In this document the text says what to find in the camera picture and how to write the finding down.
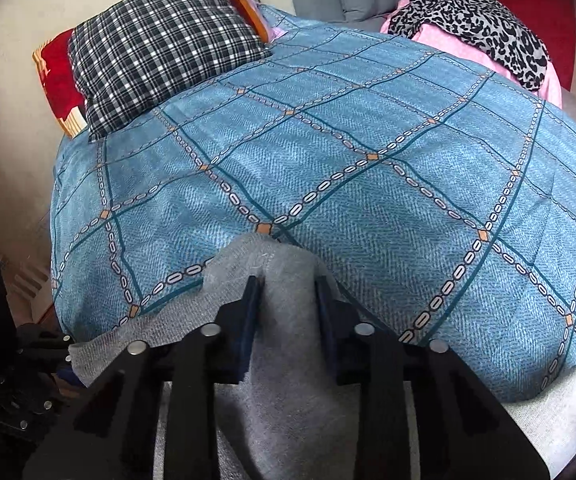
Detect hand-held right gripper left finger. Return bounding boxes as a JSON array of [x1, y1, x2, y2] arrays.
[[22, 275, 269, 480]]

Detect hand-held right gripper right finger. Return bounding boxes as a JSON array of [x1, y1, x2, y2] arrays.
[[314, 276, 551, 480]]

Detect grey fleece pants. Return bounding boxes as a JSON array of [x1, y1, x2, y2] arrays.
[[68, 232, 576, 480]]

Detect white slatted board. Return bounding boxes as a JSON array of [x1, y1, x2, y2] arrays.
[[12, 264, 52, 302]]

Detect pink blanket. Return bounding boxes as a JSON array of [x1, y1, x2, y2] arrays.
[[379, 0, 564, 108]]

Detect red patterned pillow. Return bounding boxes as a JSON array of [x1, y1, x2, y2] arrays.
[[32, 29, 88, 140]]

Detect dark plaid pillow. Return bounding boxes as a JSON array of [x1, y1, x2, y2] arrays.
[[68, 0, 275, 142]]

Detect leopard print cloth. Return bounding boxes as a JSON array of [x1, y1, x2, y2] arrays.
[[388, 0, 550, 92]]

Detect blue chain-pattern bedspread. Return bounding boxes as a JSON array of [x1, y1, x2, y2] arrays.
[[50, 5, 576, 431]]

